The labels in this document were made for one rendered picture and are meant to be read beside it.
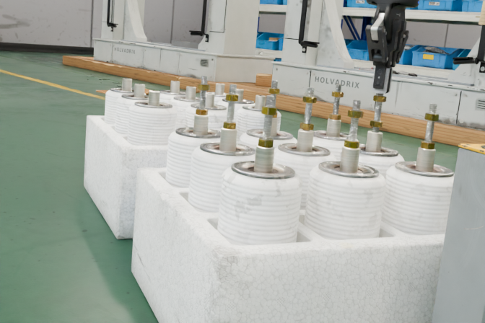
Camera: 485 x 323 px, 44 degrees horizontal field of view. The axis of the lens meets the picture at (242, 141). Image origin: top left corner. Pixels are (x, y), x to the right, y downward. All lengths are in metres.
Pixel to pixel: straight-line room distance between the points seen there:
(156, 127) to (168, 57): 3.24
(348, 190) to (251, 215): 0.12
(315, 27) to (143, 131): 2.49
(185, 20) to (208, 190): 7.61
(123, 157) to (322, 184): 0.50
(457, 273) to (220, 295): 0.25
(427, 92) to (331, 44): 0.78
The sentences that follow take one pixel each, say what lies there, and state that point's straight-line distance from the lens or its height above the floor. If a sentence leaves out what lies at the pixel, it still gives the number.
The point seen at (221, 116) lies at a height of 0.24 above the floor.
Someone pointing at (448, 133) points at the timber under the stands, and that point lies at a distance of 2.86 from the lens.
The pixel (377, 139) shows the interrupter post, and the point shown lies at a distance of 0.91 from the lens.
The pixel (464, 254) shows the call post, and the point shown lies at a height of 0.20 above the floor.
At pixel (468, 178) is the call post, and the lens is 0.66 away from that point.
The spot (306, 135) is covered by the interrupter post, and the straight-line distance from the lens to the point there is 0.84.
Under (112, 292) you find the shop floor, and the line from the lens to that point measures 0.97.
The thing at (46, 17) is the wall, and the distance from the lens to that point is 7.31.
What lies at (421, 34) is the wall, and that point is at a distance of 10.38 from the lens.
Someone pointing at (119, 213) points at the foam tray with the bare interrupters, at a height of 0.05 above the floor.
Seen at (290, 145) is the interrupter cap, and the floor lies 0.25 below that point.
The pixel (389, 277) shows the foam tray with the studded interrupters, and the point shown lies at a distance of 0.75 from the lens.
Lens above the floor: 0.41
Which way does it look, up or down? 10 degrees down
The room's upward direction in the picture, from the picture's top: 5 degrees clockwise
